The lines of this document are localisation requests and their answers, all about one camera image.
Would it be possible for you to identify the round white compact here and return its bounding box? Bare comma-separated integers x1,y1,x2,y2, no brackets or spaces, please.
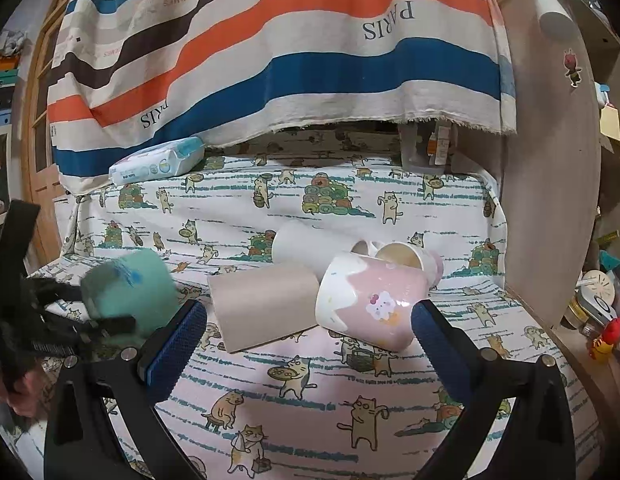
577,270,616,306

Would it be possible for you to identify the beige speckled cup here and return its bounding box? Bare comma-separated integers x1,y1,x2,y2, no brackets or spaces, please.
208,263,319,353

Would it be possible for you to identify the red yellow toy figure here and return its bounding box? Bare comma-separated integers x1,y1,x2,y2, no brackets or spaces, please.
588,318,620,363

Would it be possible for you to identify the white cup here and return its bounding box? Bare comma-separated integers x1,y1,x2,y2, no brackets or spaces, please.
272,221,377,281

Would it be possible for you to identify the pink and white mug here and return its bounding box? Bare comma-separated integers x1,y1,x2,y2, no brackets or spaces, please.
315,252,429,352

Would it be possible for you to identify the shelf with boxes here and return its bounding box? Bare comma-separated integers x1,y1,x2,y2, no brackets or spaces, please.
0,29,26,231

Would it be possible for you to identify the mint green cup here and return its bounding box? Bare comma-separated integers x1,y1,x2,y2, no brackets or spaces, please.
80,249,181,347

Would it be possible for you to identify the wooden side panel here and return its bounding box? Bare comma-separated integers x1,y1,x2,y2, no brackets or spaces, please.
500,0,601,327

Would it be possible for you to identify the clear plastic storage box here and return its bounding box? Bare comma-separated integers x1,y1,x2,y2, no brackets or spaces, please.
399,119,457,176

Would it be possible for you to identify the striped Paris fabric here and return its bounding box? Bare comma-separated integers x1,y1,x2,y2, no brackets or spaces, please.
47,0,516,194

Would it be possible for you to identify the cat print bedsheet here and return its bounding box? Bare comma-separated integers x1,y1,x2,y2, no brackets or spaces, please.
40,133,601,479

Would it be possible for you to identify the wooden door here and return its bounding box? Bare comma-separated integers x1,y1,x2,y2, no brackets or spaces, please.
21,0,70,264

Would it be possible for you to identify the pink mug beige inside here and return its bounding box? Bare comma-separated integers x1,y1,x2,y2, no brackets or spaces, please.
376,242,443,288

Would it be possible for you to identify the cartoon sticker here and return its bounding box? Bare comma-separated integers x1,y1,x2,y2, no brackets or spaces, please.
564,49,581,88

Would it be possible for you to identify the wet wipes pack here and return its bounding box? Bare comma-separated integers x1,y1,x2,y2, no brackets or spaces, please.
109,136,205,185

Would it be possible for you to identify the white lamp head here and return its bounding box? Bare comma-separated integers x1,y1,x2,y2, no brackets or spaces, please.
532,0,578,41

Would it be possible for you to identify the person's left hand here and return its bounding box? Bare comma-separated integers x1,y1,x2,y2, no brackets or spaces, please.
0,358,47,419

